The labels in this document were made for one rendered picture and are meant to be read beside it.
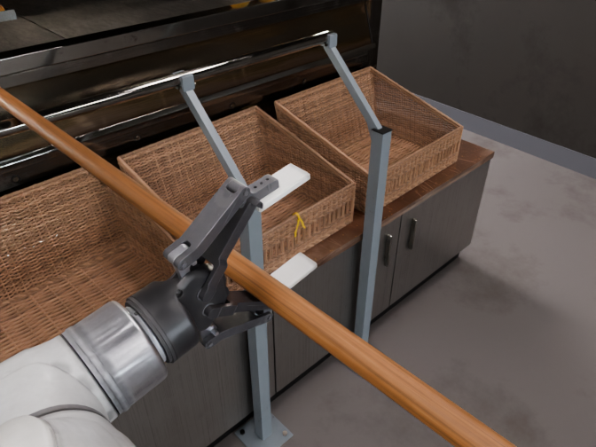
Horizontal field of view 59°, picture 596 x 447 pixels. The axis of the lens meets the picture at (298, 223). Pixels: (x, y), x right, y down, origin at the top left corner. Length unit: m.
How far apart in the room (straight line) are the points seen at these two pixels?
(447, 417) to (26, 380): 0.34
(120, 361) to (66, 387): 0.05
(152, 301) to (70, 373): 0.09
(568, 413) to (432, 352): 0.49
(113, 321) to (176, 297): 0.06
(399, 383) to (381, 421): 1.44
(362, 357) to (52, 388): 0.26
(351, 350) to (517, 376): 1.69
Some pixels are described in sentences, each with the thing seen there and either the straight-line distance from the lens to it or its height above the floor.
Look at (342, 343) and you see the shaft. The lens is 0.52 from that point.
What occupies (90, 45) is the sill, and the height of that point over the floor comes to 1.17.
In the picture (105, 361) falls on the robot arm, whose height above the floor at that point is 1.24.
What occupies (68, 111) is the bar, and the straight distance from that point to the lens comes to 1.16.
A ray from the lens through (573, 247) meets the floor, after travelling 2.92.
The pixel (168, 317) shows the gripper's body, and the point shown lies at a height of 1.24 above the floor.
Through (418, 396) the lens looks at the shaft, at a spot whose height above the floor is 1.20.
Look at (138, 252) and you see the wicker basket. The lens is 1.66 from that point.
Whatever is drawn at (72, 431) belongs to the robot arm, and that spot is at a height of 1.30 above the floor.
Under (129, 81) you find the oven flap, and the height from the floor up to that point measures 1.04.
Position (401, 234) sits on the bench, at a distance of 1.94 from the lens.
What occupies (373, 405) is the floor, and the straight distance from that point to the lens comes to 1.97.
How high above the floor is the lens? 1.59
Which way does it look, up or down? 35 degrees down
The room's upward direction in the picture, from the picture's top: straight up
